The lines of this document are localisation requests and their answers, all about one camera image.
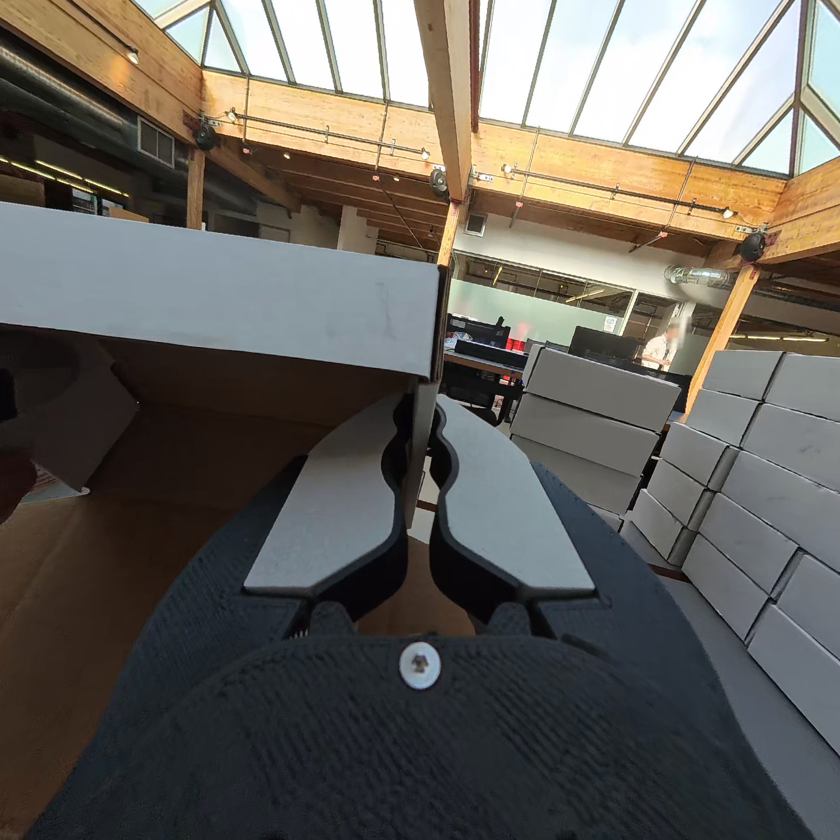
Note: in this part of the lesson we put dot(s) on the grey wall vent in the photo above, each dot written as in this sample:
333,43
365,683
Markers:
155,141

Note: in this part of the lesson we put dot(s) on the grey wood-edged desk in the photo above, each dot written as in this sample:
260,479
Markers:
479,371

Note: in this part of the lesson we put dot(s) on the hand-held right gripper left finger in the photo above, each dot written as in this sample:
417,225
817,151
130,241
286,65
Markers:
328,518

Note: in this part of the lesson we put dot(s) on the white wall vent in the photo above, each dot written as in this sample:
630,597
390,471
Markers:
475,224

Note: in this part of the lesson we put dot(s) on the stack of white folded boxes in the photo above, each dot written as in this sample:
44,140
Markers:
754,472

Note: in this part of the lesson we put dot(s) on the black round speaker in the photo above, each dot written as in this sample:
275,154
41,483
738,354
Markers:
205,136
439,184
753,246

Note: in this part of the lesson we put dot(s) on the white cardboard box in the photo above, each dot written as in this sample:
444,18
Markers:
216,302

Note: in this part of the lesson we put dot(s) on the silver air duct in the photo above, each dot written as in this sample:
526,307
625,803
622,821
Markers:
695,277

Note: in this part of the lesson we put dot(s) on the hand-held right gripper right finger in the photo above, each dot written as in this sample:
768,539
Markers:
505,518

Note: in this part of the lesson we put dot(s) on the black flat device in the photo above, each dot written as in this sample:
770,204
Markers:
489,354

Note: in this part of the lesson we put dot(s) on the black computer monitor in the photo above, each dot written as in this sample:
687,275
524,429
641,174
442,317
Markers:
604,344

